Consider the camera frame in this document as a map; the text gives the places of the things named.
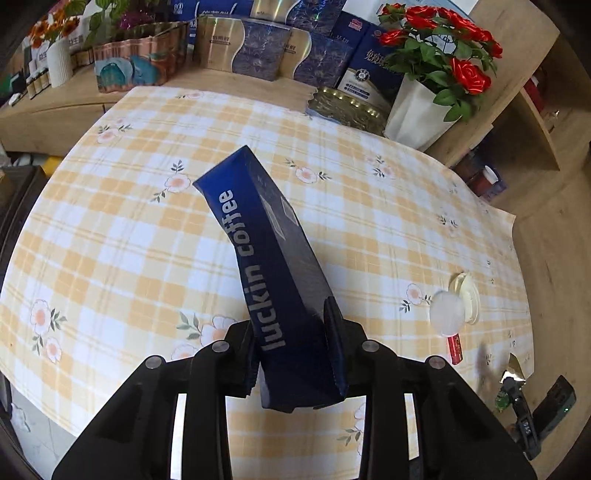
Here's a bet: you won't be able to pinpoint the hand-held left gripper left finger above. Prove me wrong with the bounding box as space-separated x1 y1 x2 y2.
51 320 259 480

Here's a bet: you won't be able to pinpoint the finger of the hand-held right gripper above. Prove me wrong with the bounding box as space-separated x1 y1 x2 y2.
501 375 532 418

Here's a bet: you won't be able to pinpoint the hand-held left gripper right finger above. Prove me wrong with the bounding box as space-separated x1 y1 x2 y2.
322 298 539 480

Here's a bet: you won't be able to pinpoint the green wrapper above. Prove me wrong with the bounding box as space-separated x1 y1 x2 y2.
495 353 527 411

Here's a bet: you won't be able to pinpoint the dark blue coffee box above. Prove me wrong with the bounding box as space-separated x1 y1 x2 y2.
193 145 349 413

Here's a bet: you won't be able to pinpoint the clear plastic lid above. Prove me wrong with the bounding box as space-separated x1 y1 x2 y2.
429 290 465 337

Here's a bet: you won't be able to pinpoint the cream plastic lid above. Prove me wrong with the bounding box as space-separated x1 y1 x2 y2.
450 272 481 324

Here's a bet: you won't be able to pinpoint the yellow checked floral tablecloth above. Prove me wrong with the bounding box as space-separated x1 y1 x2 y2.
0 85 536 455

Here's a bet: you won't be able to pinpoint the red cup white rim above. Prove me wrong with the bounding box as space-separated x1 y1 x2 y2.
478 166 499 197

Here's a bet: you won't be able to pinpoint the ornate gold green tray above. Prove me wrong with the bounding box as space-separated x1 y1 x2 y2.
305 85 393 136

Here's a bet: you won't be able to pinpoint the red rose plant white pot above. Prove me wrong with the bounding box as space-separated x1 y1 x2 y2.
378 4 504 151

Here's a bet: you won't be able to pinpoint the black stand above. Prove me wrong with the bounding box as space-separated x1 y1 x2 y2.
0 164 52 278

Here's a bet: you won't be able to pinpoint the blue box white label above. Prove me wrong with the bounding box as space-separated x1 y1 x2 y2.
337 34 407 103

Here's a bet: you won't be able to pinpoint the gold blue gift box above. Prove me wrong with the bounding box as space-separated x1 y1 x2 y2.
252 0 346 37
279 30 342 88
196 15 293 83

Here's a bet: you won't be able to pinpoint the wooden shelf unit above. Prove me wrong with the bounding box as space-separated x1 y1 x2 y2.
422 0 591 195

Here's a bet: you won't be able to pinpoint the row of small brown bottles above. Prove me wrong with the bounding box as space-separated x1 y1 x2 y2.
21 69 52 101

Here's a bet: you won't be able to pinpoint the white ribbed vase orange flowers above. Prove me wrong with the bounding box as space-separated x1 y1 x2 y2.
28 7 81 89

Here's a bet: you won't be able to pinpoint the flat blue box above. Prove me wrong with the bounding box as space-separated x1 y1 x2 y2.
171 0 257 21

